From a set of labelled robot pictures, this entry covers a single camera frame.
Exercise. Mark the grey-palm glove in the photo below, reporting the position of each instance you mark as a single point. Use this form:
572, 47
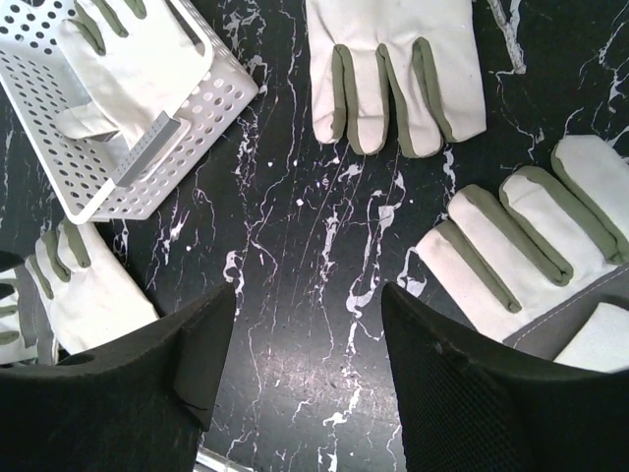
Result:
26, 334
134, 60
541, 266

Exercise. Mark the white glove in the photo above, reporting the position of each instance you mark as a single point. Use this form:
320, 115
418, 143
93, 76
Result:
412, 61
88, 297

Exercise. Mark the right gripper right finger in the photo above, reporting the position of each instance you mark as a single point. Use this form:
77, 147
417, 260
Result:
468, 403

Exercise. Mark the white perforated storage basket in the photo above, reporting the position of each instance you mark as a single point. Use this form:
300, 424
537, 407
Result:
100, 179

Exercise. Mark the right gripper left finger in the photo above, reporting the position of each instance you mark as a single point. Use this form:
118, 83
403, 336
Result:
138, 403

